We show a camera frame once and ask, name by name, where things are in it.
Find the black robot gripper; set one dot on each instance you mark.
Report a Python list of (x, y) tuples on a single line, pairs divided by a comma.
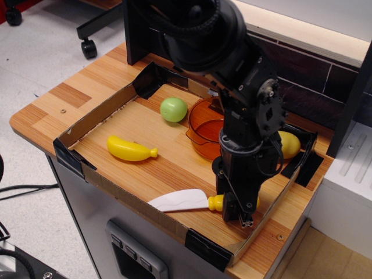
[(241, 170)]

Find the yellow handled white toy knife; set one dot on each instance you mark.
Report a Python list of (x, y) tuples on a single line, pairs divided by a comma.
[(187, 199)]

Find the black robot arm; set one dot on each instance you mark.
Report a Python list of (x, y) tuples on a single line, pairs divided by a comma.
[(210, 38)]

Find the cardboard fence with black tape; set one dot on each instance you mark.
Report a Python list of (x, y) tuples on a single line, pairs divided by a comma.
[(100, 187)]

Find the orange transparent plastic pot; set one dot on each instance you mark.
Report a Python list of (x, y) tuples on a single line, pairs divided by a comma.
[(205, 122)]

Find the yellow toy potato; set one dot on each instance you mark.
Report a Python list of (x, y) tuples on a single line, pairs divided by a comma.
[(291, 145)]

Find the grey oven control panel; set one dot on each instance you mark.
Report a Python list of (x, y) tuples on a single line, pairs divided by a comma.
[(132, 258)]

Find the green toy apple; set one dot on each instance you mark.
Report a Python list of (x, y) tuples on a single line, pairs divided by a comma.
[(173, 109)]

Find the yellow toy banana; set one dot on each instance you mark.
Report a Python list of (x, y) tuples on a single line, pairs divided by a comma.
[(129, 151)]

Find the black chair caster wheel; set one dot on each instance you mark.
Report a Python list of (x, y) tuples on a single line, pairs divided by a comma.
[(89, 49)]

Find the black caster wheel far left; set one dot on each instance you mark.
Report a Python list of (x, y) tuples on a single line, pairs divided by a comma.
[(13, 17)]

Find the black vertical shelf post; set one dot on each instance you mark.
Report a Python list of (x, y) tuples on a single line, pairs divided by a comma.
[(357, 108)]

